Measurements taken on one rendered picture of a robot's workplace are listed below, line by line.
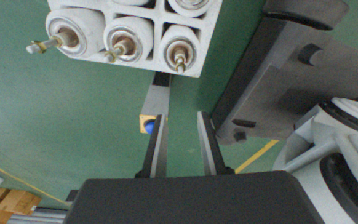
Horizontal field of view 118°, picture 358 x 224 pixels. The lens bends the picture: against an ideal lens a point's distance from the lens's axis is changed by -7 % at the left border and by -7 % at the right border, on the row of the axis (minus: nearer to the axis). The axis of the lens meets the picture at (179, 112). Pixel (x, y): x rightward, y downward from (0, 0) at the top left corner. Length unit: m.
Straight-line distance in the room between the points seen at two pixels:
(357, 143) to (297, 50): 0.24
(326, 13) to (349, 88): 0.38
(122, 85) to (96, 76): 0.12
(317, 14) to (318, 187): 0.37
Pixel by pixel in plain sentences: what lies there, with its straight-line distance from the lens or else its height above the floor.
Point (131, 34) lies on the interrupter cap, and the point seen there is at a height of 0.25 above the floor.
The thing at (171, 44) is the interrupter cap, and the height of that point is 0.25.
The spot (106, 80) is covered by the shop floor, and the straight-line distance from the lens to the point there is 0.69.
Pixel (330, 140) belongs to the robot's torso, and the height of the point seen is 0.41.
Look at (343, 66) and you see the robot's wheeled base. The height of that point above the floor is 0.17.
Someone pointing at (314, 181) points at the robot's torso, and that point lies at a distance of 0.29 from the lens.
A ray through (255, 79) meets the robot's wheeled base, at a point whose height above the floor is 0.18.
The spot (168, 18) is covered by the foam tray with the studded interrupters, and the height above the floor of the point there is 0.18.
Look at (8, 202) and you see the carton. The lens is 3.76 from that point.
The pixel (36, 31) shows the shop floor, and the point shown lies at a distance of 0.77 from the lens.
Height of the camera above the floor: 0.53
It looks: 48 degrees down
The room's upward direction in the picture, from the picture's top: 179 degrees clockwise
